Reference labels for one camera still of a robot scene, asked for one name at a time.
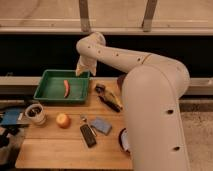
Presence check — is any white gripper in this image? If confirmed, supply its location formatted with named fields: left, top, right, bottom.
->
left=75, top=56, right=97, bottom=76

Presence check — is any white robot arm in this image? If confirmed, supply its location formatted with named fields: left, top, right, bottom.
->
left=76, top=32, right=191, bottom=171

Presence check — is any green plastic tray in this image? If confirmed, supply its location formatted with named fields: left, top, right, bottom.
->
left=34, top=69, right=90, bottom=104

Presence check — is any purple bowl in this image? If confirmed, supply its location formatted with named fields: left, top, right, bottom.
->
left=117, top=74, right=126, bottom=91

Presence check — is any small metal clip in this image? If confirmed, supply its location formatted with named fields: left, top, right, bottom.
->
left=80, top=114, right=87, bottom=123

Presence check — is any blue sponge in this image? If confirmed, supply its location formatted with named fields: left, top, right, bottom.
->
left=90, top=117, right=112, bottom=135

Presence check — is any orange apple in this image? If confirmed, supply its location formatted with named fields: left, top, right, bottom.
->
left=56, top=113, right=71, bottom=129

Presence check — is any black rectangular remote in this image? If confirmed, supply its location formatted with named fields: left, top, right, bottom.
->
left=80, top=124, right=96, bottom=148

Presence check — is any white cup with contents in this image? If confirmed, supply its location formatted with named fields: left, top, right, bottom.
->
left=25, top=103, right=46, bottom=125

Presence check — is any dark red bowl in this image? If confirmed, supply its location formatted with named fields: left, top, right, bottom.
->
left=118, top=129, right=130, bottom=154

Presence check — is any white crumpled cloth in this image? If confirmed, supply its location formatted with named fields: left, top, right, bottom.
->
left=121, top=130, right=129, bottom=151

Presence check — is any blue box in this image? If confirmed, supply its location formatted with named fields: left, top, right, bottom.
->
left=0, top=108, right=29, bottom=126

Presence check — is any left metal post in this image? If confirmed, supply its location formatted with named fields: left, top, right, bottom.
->
left=79, top=0, right=91, bottom=32

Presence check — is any metal post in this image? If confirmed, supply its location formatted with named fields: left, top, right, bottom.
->
left=79, top=0, right=91, bottom=32
left=142, top=0, right=158, bottom=32

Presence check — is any right metal post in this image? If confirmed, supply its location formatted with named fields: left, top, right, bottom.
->
left=142, top=0, right=158, bottom=32

